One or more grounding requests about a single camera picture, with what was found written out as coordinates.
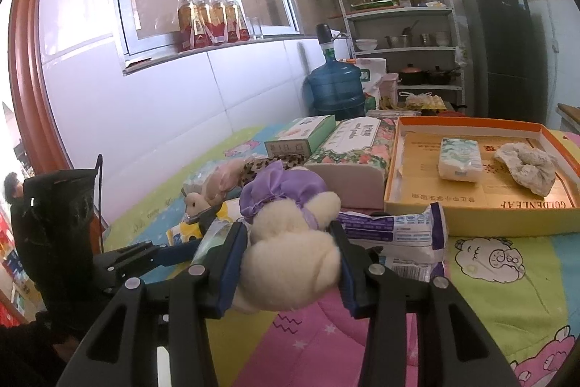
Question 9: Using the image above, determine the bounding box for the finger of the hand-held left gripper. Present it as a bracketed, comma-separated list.
[183, 208, 218, 234]
[93, 238, 206, 281]

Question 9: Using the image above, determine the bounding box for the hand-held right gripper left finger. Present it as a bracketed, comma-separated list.
[57, 220, 250, 387]

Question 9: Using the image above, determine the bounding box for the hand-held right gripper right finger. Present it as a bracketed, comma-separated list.
[328, 220, 522, 387]

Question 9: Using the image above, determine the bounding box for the pink plush toy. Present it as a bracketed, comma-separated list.
[183, 158, 248, 218]

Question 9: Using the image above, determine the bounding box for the cream plush toy purple dress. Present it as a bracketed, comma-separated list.
[233, 162, 343, 315]

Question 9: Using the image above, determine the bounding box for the blue white plastic packet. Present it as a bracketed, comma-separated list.
[337, 202, 449, 265]

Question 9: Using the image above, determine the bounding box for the leopard print cloth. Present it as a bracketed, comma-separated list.
[240, 155, 310, 189]

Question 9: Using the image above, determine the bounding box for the orange cardboard box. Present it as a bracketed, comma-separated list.
[384, 116, 580, 237]

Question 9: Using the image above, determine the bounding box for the person's left forearm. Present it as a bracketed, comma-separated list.
[0, 310, 82, 387]

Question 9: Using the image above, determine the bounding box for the yellow white plastic packet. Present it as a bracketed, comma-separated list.
[167, 206, 245, 247]

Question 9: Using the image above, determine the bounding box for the white barcode plastic packet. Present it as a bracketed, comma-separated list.
[385, 258, 447, 283]

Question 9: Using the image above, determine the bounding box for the green tissue box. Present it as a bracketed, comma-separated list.
[264, 115, 337, 158]

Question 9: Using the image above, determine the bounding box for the floral tissue pack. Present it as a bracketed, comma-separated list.
[304, 117, 399, 210]

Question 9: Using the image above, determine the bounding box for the cartoon printed blanket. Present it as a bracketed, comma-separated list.
[103, 123, 580, 387]

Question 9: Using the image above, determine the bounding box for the small white tissue pack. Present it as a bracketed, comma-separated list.
[438, 137, 485, 182]

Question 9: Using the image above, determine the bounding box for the blue water jug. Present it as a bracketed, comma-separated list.
[303, 45, 367, 121]

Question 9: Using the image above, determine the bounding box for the egg tray in bag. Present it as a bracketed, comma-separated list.
[405, 92, 447, 114]

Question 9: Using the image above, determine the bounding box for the pink plastic container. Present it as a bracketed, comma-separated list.
[378, 73, 399, 109]

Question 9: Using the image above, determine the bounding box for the white flour sack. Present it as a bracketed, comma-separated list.
[351, 57, 387, 98]

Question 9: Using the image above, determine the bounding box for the white floral crumpled cloth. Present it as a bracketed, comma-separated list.
[494, 142, 559, 200]

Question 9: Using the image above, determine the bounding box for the black pot red lid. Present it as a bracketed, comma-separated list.
[399, 64, 427, 87]

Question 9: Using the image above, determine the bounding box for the black water pump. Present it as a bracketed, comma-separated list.
[316, 23, 349, 49]

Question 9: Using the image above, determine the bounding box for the black wok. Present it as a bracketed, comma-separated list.
[426, 66, 461, 85]

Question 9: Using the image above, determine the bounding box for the white metal shelf rack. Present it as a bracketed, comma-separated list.
[334, 0, 467, 112]

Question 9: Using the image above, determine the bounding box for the wooden cutting board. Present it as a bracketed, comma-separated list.
[556, 103, 580, 134]

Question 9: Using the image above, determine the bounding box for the dark grey fridge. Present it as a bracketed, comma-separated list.
[462, 0, 550, 127]

